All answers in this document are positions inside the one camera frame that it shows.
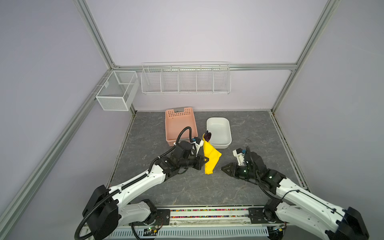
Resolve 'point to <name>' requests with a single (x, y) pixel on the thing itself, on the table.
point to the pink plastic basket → (175, 122)
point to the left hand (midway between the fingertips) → (208, 161)
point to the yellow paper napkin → (213, 155)
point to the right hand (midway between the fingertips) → (222, 170)
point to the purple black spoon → (207, 136)
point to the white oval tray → (219, 128)
